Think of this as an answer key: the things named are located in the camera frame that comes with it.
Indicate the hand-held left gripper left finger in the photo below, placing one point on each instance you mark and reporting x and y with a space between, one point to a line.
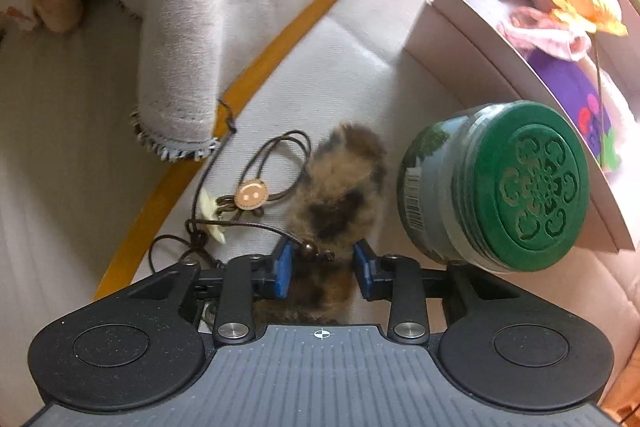
282 269

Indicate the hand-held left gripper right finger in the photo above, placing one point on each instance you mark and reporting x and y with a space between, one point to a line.
362 273

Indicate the brown fluffy toy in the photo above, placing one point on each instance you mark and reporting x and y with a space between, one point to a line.
340 187

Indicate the pink cardboard box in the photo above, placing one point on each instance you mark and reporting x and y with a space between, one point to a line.
450 32

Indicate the purple plush toy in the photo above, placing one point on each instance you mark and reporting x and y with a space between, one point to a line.
565 82

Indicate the green lidded jar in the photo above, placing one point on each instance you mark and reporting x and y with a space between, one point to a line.
500 187

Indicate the white table with orange rim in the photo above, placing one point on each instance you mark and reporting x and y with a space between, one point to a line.
325 67

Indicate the grey sofa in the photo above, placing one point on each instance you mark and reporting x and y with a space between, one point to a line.
60 132

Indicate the grey fringed throw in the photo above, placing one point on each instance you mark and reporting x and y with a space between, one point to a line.
200 7

